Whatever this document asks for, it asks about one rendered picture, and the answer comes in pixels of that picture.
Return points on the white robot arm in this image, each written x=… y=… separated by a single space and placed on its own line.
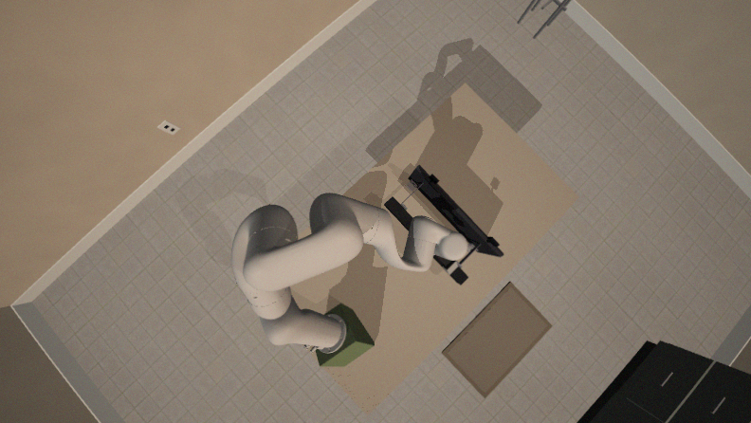
x=276 y=259

